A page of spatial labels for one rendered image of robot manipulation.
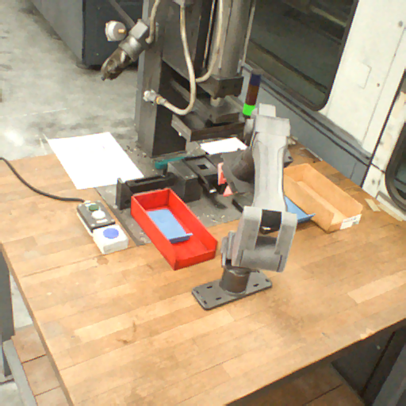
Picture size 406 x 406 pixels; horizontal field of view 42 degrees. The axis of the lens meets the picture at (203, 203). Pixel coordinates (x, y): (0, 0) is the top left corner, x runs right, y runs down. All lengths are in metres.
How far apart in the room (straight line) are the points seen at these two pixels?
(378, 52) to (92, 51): 3.14
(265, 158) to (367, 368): 1.32
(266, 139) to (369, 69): 0.94
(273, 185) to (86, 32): 3.75
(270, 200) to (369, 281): 0.59
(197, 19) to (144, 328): 0.77
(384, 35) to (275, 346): 1.09
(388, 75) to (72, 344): 1.26
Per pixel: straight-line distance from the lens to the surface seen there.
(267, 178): 0.94
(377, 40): 1.86
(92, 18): 4.54
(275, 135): 1.01
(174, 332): 1.15
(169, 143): 1.72
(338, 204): 1.64
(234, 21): 1.35
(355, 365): 2.19
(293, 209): 1.55
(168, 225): 1.41
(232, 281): 1.21
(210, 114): 1.42
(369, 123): 1.89
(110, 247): 1.31
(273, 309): 1.25
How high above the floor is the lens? 1.77
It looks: 35 degrees down
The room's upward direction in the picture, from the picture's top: 10 degrees clockwise
